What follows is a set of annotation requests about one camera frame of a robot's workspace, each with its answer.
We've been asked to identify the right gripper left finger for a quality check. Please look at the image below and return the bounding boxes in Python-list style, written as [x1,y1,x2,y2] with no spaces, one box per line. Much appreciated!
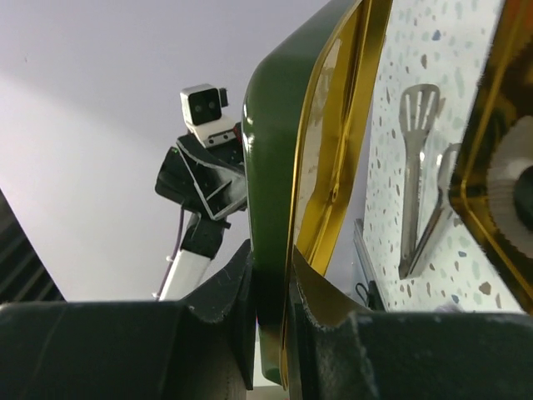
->
[1,242,254,399]

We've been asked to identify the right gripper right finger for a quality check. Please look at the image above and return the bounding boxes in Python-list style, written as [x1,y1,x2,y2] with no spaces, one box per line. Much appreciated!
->
[286,252,532,399]

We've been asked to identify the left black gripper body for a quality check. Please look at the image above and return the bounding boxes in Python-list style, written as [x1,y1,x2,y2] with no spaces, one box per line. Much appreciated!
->
[155,122,247,221]

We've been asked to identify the gold tin lid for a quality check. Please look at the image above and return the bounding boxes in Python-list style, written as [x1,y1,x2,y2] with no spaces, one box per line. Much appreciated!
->
[242,1,392,386]

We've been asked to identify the metal tongs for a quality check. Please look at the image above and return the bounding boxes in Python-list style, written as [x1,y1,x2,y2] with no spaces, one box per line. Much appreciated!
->
[398,83,461,279]

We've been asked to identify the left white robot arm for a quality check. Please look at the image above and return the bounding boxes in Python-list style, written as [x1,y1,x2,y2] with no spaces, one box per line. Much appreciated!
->
[154,122,247,301]

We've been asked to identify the green cookie tin box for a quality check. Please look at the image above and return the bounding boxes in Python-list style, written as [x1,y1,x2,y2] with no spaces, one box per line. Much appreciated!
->
[450,1,532,314]

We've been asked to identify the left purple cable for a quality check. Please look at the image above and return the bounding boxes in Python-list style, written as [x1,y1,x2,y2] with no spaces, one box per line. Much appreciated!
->
[160,207,187,293]

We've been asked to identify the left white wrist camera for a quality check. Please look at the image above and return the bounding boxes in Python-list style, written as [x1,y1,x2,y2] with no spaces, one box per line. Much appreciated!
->
[180,83,236,148]

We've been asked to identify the aluminium front rail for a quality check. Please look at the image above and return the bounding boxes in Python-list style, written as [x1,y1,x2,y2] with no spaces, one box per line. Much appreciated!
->
[353,218,386,311]

